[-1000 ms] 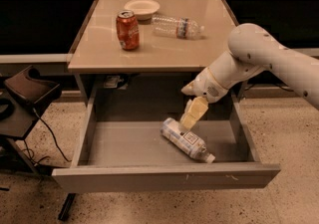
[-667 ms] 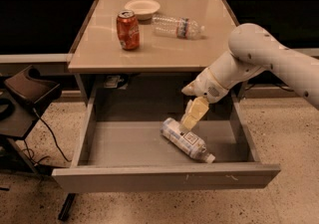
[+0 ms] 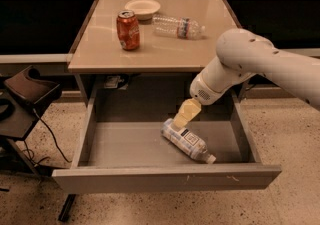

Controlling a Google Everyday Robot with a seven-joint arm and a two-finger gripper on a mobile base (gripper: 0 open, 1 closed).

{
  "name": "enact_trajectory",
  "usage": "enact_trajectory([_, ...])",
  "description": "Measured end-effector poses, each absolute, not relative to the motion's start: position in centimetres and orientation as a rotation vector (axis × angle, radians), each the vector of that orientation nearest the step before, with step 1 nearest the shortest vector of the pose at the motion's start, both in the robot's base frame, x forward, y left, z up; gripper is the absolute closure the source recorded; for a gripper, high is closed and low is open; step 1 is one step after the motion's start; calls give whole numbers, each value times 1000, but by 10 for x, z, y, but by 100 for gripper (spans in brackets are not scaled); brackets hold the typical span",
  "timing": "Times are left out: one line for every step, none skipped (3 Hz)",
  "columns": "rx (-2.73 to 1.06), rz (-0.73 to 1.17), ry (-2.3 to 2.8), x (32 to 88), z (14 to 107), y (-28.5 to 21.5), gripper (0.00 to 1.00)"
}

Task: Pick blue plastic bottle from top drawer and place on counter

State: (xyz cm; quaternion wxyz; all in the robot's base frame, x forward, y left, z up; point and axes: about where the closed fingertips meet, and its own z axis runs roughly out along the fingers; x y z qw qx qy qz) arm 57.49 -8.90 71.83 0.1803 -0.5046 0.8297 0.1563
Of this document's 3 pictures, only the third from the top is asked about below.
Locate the clear plastic water bottle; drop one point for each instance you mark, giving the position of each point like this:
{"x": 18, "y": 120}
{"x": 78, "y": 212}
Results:
{"x": 181, "y": 28}

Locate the beige counter cabinet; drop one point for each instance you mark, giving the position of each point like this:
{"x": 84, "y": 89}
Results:
{"x": 99, "y": 50}

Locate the grey open drawer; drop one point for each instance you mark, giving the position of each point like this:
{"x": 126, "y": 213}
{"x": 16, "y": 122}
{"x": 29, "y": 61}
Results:
{"x": 121, "y": 148}

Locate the white paper bowl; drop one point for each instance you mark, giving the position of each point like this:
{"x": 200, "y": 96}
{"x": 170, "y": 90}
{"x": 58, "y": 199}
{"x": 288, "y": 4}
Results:
{"x": 143, "y": 9}

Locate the blue labelled plastic bottle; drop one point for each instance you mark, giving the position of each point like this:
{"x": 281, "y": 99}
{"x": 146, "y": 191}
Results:
{"x": 189, "y": 143}

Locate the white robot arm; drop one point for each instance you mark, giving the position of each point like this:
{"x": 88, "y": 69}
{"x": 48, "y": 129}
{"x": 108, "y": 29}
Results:
{"x": 240, "y": 55}

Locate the black chair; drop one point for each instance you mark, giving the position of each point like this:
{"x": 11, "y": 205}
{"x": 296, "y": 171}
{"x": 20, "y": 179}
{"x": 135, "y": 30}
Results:
{"x": 24, "y": 100}

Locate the orange soda can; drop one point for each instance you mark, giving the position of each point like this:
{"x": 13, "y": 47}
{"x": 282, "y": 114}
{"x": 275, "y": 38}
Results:
{"x": 128, "y": 30}

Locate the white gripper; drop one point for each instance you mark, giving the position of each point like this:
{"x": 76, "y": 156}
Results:
{"x": 200, "y": 91}

